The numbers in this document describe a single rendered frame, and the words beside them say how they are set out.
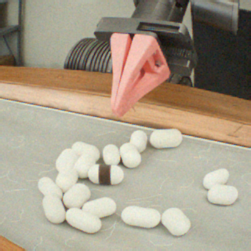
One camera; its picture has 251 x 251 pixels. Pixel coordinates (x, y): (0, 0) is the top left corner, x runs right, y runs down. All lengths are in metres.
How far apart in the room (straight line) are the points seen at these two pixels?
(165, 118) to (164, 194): 0.16
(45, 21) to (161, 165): 2.49
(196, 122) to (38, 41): 2.49
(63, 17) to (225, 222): 2.52
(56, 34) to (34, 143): 2.35
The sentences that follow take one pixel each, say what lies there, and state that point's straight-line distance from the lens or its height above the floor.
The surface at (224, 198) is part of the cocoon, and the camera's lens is 0.38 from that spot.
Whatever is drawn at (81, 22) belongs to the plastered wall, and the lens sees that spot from 2.72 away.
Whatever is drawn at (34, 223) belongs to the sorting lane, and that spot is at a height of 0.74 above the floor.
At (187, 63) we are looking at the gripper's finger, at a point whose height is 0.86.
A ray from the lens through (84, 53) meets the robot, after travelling 0.79.
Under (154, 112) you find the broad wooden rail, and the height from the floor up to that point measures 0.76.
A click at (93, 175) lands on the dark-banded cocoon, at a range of 0.42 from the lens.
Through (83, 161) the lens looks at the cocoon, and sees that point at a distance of 0.43.
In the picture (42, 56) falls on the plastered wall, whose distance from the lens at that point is 2.96.
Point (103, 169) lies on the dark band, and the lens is 0.42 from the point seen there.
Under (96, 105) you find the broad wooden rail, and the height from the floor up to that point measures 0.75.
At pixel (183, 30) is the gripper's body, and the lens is 0.39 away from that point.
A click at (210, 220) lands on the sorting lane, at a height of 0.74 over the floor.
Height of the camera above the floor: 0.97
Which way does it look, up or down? 25 degrees down
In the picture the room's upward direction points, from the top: 1 degrees counter-clockwise
